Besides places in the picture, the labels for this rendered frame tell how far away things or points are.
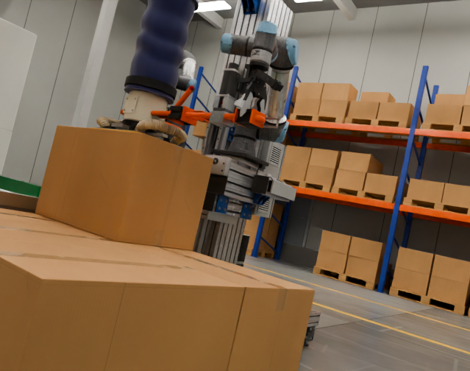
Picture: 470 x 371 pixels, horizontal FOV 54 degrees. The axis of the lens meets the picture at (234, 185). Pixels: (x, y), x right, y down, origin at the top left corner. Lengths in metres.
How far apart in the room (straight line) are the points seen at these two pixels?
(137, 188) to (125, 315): 0.78
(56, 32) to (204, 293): 11.90
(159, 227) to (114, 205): 0.20
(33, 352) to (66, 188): 1.18
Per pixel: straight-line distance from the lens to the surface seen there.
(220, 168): 2.22
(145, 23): 2.13
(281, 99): 2.29
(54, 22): 12.85
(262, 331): 1.42
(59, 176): 2.10
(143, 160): 1.72
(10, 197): 2.21
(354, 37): 11.82
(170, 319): 1.11
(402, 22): 11.59
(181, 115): 1.85
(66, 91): 12.91
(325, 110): 9.87
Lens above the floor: 0.72
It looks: 4 degrees up
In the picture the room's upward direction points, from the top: 13 degrees clockwise
